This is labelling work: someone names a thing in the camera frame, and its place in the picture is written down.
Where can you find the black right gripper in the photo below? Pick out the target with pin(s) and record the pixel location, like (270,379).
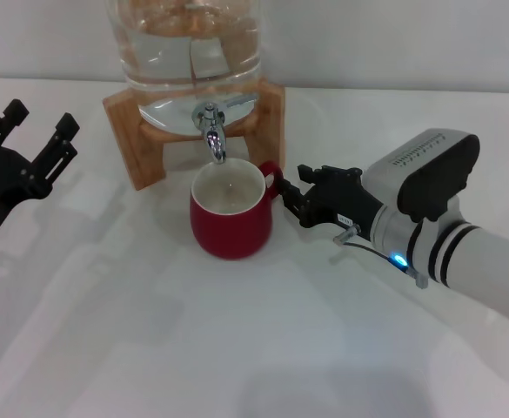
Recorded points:
(345,202)

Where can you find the red ceramic cup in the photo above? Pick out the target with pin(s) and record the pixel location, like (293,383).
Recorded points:
(232,231)

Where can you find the metal pin on right gripper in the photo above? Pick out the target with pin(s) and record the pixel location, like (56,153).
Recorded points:
(347,233)

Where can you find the chrome faucet with lever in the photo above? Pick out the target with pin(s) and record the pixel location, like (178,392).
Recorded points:
(214,139)

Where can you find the wooden dispenser stand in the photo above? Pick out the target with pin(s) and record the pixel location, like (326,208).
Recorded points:
(121,130)

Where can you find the glass water dispenser jar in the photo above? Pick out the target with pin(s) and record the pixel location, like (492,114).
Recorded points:
(184,52)

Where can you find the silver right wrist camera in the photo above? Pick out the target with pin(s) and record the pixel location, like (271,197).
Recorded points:
(428,174)

